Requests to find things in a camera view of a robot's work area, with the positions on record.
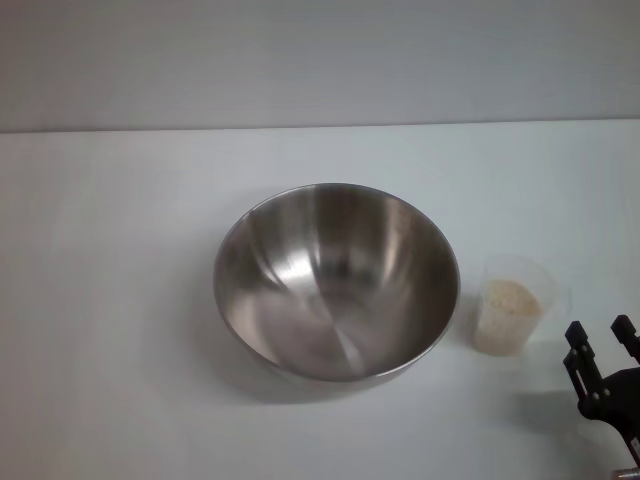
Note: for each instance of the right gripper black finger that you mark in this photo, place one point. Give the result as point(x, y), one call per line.
point(582, 365)
point(629, 337)

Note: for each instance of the stainless steel mixing bowl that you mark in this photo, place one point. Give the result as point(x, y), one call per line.
point(335, 285)

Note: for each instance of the white uncooked rice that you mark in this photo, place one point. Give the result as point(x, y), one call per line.
point(512, 305)

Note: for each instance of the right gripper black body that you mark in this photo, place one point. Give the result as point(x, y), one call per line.
point(620, 405)

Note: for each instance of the clear plastic measuring cup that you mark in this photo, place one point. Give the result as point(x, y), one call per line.
point(500, 340)

